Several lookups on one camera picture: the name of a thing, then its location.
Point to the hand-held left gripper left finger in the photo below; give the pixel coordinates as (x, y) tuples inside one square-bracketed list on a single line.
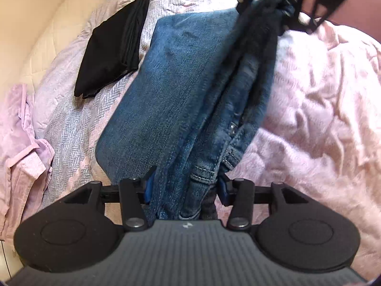
[(148, 187)]

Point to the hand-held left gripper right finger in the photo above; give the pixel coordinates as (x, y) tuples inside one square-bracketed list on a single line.
[(223, 190)]

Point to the blue denim jeans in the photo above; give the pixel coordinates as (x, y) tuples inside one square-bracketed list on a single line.
[(166, 95)]

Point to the pink woven blanket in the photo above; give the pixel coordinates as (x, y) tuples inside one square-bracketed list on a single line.
[(321, 110)]

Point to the pink shirt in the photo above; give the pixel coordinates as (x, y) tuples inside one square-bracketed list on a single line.
[(20, 155)]

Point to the black folded garment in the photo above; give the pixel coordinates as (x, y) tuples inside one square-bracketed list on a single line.
[(113, 50)]

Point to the cream padded headboard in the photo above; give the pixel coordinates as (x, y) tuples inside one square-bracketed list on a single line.
[(38, 20)]

